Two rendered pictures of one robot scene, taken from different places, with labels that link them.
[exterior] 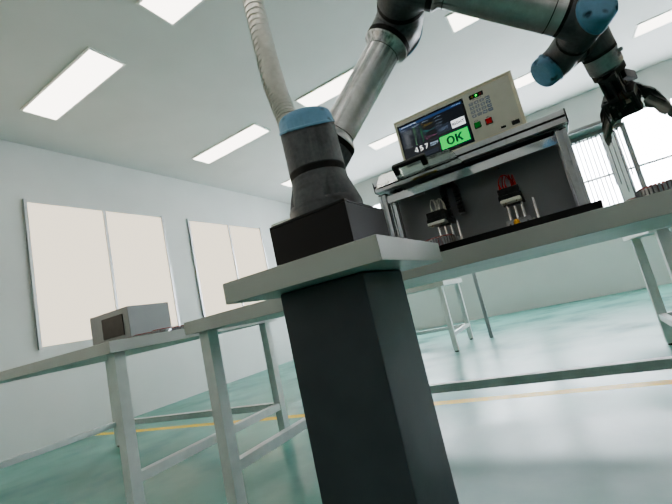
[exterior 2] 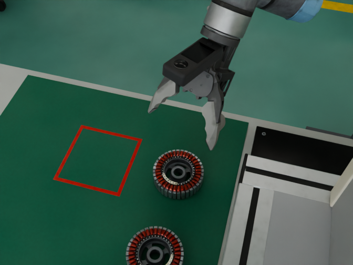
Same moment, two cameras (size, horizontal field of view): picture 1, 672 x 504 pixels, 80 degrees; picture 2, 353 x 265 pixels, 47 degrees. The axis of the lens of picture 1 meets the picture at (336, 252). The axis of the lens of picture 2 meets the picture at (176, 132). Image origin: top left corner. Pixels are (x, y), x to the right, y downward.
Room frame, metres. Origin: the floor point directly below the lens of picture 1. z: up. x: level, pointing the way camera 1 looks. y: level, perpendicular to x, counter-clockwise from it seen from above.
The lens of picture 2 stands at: (1.45, -0.95, 1.56)
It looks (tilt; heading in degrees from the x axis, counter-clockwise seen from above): 54 degrees down; 167
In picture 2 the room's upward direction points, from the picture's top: straight up
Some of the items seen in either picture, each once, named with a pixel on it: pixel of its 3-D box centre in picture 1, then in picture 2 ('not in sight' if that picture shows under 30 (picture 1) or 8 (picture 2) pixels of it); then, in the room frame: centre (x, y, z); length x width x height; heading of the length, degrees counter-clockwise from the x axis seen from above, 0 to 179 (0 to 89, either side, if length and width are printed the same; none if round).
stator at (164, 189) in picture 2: (662, 190); (178, 173); (1.00, -0.84, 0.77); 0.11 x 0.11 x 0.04
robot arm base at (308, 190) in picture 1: (322, 194); not in sight; (0.78, 0.00, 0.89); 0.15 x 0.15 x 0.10
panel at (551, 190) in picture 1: (480, 207); not in sight; (1.48, -0.57, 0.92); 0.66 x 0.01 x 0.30; 62
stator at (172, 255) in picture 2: not in sight; (155, 255); (1.17, -0.93, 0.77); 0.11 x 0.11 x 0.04
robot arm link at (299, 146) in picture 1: (310, 143); not in sight; (0.79, 0.00, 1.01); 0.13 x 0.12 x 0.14; 177
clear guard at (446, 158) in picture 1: (424, 177); not in sight; (1.32, -0.35, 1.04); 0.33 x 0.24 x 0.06; 152
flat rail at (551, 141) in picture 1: (464, 173); not in sight; (1.35, -0.50, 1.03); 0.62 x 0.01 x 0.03; 62
